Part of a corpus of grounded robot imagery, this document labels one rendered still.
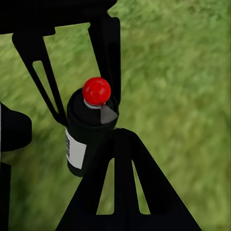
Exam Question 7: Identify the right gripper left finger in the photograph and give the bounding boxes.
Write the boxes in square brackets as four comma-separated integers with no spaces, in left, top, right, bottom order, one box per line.
[55,128,128,231]

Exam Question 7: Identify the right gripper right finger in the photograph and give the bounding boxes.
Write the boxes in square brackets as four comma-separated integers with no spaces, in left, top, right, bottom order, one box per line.
[120,128,202,231]

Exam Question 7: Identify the pesticide atomizer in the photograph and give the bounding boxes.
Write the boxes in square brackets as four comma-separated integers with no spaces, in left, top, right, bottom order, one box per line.
[65,77,118,178]

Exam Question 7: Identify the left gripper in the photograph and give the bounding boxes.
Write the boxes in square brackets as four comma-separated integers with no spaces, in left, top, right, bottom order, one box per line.
[0,0,121,128]

